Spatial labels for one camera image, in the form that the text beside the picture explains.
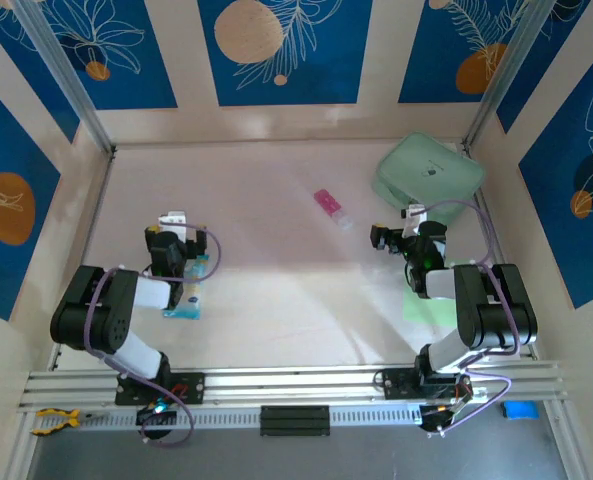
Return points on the light green paper sheet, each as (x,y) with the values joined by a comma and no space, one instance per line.
(421,312)

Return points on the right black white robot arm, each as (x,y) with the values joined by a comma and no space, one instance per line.
(496,310)

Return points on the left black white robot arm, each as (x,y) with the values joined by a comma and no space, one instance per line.
(91,310)

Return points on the blue wet wipes packet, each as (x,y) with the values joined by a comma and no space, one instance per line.
(188,300)

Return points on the pink capped clear tube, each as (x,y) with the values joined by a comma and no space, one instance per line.
(328,201)

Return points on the mint green zip pouch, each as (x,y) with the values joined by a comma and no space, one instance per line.
(426,170)

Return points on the blue sponge block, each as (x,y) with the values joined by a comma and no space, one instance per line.
(520,410)

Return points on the black plastic block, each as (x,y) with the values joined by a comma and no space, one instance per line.
(295,420)

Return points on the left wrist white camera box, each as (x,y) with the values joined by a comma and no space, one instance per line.
(172,220)

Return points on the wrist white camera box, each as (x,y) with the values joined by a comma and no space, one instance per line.
(415,217)
(172,220)

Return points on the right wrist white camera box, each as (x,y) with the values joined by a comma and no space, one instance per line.
(415,217)

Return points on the aluminium side rail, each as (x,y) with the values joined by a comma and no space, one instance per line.
(499,250)
(60,350)

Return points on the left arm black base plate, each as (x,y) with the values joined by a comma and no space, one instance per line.
(193,387)

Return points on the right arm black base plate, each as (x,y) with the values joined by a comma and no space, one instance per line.
(396,384)

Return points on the aluminium rail frame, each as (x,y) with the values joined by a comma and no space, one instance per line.
(301,385)

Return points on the aluminium corner post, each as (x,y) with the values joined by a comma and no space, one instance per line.
(67,75)
(507,75)

